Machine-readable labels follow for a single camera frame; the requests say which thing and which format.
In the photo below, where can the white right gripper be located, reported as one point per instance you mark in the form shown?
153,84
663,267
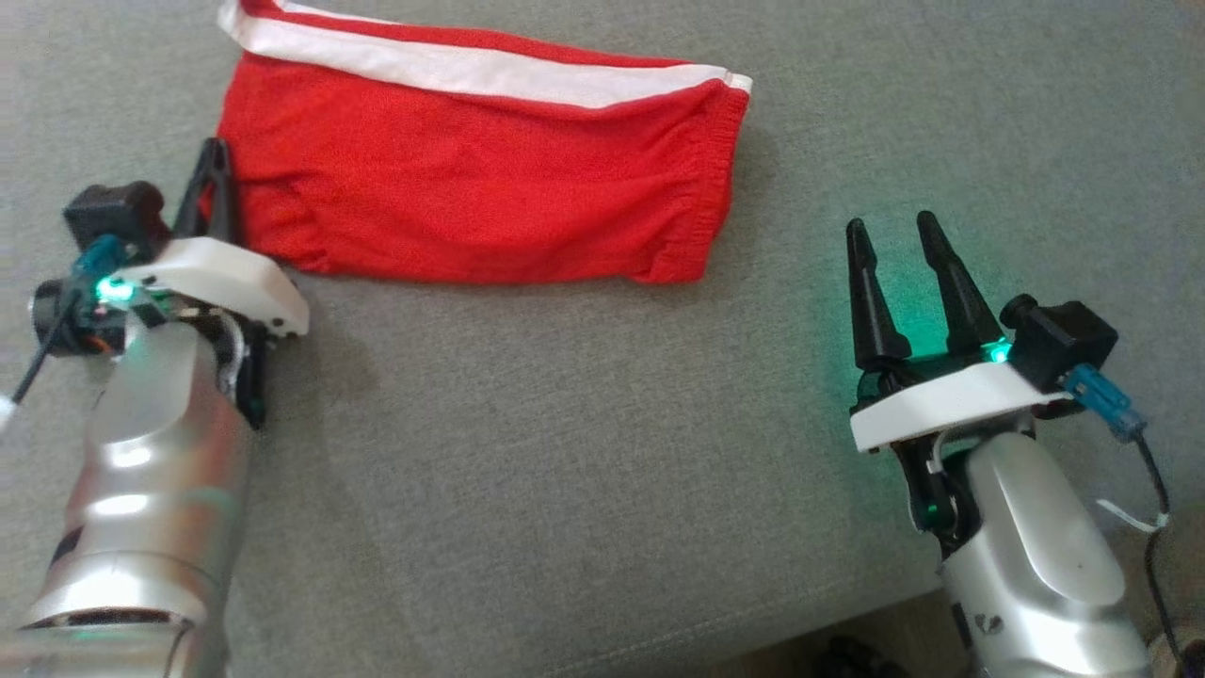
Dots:
951,405

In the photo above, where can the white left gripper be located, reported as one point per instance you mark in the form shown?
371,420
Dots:
221,278

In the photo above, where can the red shorts white stripe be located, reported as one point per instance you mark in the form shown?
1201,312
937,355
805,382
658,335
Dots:
471,169

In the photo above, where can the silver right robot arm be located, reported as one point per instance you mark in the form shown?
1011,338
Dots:
1045,574

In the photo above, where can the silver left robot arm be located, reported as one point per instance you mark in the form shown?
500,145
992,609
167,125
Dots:
160,490

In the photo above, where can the grey sofa seat cushion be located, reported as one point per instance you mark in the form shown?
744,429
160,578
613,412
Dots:
565,424

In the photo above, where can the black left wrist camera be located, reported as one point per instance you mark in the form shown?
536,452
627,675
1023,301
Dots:
113,217

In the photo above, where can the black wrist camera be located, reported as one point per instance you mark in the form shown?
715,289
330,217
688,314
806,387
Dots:
113,217
1064,344

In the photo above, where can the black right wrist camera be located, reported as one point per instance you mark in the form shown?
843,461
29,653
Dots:
1064,344

